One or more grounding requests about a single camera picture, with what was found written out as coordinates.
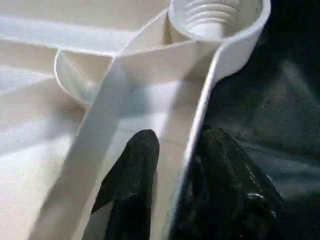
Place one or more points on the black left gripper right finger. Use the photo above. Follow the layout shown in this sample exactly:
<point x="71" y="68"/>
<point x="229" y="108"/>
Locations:
<point x="225" y="187"/>

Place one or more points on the white plastic table top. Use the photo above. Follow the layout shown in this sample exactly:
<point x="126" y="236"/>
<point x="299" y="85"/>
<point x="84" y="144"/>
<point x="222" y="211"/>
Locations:
<point x="75" y="150"/>

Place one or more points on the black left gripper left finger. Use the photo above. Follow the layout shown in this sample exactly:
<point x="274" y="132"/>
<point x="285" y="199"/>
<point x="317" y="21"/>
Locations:
<point x="135" y="180"/>

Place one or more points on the black mat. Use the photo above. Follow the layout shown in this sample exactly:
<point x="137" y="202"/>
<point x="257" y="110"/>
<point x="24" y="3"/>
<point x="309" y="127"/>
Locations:
<point x="287" y="100"/>

